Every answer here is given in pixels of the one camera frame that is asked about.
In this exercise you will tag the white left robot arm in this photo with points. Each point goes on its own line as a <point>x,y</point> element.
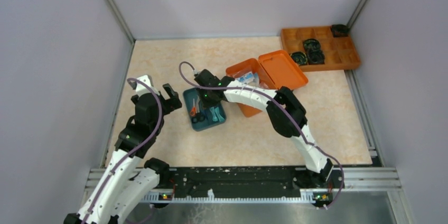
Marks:
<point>118,192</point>

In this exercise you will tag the orange small scissors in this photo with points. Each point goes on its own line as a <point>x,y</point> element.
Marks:
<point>193,110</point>

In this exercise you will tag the black tape roll upper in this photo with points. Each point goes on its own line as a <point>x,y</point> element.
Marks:
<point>311,45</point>

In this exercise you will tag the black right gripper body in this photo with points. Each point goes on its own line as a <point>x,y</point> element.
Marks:
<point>204,98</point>

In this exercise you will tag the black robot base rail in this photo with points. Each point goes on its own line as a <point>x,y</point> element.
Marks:
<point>248,182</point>

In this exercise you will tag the orange medicine box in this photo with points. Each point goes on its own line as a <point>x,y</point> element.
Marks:
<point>275,69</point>

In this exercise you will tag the black tape roll right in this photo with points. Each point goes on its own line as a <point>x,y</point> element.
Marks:
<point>315,57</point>

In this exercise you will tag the black tape roll left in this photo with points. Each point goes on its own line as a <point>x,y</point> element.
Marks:
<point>300,58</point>

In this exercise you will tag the black tape roll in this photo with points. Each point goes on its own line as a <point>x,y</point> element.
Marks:
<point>311,45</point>
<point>315,57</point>
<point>300,58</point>

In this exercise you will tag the orange compartment tray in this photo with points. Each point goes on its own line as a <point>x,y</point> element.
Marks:
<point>340,53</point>

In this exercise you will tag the black handled scissors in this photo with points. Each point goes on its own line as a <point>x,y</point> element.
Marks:
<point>200,115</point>

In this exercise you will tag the teal divided tray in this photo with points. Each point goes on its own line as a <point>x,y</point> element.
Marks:
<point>188,95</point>

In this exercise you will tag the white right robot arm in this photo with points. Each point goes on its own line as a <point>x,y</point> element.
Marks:
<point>287,115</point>

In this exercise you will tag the teal clip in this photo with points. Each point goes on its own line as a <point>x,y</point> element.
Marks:
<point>212,113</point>
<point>220,118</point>

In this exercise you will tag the blue white packet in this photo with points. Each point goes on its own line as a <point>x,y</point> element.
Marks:
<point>248,78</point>

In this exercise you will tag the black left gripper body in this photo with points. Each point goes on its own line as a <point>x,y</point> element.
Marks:
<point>167,99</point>

